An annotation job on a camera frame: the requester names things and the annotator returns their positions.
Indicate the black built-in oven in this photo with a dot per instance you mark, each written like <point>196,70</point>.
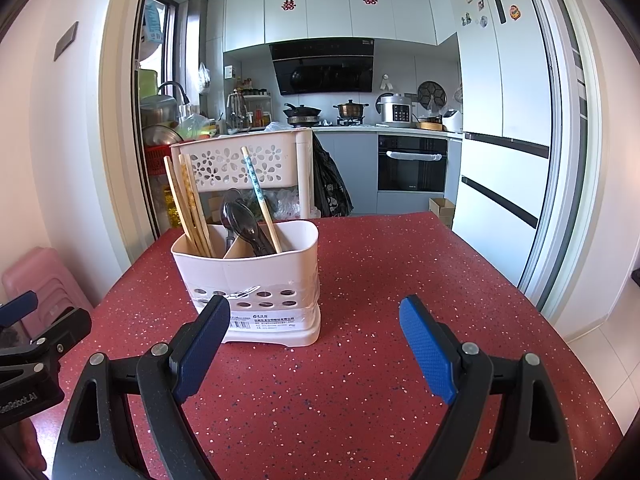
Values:
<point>412,172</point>

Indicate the white plastic utensil holder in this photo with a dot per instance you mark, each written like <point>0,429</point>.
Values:
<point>270,270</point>

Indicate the white wall cabinets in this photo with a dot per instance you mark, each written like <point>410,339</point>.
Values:
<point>325,15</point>

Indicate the blue patterned bamboo chopstick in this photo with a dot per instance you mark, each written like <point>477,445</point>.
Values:
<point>257,195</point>

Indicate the blue and white carton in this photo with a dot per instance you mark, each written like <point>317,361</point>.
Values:
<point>152,22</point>

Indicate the gold foil bag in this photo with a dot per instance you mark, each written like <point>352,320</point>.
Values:
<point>172,207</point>

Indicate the black wok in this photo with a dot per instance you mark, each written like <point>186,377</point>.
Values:
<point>301,110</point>

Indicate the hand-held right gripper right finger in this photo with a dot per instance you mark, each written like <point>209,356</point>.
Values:
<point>425,350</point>

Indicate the cardboard box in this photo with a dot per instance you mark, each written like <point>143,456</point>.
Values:
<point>442,210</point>

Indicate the round dark perforated tray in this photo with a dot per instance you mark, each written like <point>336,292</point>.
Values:
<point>431,94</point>

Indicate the green container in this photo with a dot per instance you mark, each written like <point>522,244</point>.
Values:
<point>147,82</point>

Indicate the grey wall plate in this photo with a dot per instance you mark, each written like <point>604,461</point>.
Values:
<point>66,40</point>

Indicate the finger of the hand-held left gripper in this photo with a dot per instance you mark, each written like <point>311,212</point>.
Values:
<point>17,307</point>
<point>62,332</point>

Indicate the hanging plastic bag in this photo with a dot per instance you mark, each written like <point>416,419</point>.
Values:
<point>203,77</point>

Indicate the small white appliance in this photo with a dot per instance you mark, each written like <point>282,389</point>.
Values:
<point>452,121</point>

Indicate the pink plastic stool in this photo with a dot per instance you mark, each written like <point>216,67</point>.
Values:
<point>35,280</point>

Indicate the silver pressure cooker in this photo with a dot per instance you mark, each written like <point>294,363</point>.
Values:
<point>397,110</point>

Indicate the black bag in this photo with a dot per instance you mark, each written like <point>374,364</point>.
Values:
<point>327,180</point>

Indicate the white spice rack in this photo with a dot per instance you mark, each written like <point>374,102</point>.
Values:
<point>250,110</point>

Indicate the kitchen faucet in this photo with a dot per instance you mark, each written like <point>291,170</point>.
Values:
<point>172,84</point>

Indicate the wooden board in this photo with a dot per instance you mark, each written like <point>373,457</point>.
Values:
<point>431,125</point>

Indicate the large steel pot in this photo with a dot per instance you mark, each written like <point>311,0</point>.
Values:
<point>157,112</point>

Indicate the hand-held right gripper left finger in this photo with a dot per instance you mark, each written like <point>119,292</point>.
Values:
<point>200,355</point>

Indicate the white plastic basket rack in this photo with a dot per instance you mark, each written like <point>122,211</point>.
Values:
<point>220,160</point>

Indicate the steel cooking pot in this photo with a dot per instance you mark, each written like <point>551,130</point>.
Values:
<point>350,109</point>

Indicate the steel lid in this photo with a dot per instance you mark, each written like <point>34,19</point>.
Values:
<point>160,135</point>

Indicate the black range hood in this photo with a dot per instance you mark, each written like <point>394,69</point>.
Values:
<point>322,67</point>

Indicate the white refrigerator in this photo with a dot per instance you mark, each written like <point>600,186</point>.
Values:
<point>500,85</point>

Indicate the red plastic basket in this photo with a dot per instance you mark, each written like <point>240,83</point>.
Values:
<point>157,160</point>

